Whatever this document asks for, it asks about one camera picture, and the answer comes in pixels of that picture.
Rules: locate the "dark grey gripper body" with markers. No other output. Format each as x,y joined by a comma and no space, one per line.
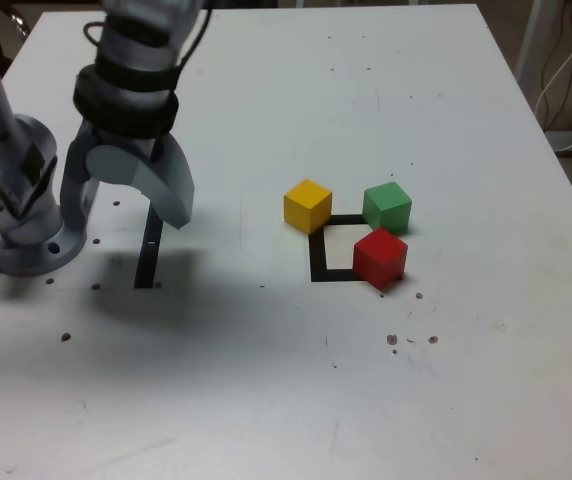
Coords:
126,140

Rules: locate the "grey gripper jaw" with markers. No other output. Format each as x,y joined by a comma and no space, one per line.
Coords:
76,190
166,190

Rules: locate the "yellow cube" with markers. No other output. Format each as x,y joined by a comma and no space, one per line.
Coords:
308,205

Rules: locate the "red cube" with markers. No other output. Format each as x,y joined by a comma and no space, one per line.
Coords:
378,255

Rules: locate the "green cube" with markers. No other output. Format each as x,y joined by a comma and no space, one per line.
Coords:
388,205

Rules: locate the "black tape square outline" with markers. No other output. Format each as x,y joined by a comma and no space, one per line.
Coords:
317,255

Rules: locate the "black tape strip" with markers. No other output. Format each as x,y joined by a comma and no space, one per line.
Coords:
147,260

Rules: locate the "white post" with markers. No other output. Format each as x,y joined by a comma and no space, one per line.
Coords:
528,35

